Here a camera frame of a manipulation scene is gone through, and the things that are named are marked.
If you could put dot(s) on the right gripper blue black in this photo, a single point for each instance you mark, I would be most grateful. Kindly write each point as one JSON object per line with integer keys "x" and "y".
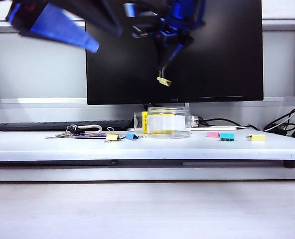
{"x": 177, "y": 22}

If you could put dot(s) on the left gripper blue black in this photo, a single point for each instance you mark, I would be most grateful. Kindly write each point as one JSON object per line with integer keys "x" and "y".
{"x": 23, "y": 15}

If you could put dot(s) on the yellow binder clip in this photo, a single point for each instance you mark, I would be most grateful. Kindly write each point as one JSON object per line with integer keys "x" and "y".
{"x": 163, "y": 81}
{"x": 112, "y": 137}
{"x": 258, "y": 137}

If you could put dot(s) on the black computer monitor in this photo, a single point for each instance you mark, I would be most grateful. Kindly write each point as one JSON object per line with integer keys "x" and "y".
{"x": 224, "y": 62}

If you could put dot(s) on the grey cubicle partition panel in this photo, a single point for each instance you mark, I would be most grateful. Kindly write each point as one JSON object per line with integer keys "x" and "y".
{"x": 38, "y": 69}

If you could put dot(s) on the clear plastic jar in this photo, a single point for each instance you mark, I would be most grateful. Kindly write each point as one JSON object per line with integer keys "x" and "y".
{"x": 167, "y": 124}

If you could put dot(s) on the clear bottle yellow label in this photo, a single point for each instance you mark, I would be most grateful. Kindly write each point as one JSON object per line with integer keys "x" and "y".
{"x": 138, "y": 122}

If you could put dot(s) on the pink binder clip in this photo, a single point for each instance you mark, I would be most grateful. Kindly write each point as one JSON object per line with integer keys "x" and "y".
{"x": 213, "y": 134}

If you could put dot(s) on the blue binder clip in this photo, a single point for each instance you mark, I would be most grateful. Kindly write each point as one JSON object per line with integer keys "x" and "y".
{"x": 130, "y": 136}

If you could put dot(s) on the teal binder clip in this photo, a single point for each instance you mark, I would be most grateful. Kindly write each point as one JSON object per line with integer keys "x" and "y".
{"x": 227, "y": 136}

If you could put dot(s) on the purple orange key card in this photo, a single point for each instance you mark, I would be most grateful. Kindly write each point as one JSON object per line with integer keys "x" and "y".
{"x": 95, "y": 135}

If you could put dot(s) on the black keyboard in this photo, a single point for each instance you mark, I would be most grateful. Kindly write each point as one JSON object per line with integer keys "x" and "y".
{"x": 38, "y": 125}

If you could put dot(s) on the silver keys bunch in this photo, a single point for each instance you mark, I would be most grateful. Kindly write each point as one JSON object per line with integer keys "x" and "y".
{"x": 60, "y": 135}

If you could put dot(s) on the white raised desk board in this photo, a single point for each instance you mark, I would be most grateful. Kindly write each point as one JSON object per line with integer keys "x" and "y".
{"x": 87, "y": 149}

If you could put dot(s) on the black board foot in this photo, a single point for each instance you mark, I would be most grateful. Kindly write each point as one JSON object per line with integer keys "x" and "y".
{"x": 289, "y": 164}

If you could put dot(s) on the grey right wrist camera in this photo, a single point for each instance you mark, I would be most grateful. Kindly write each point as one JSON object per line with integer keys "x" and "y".
{"x": 130, "y": 10}

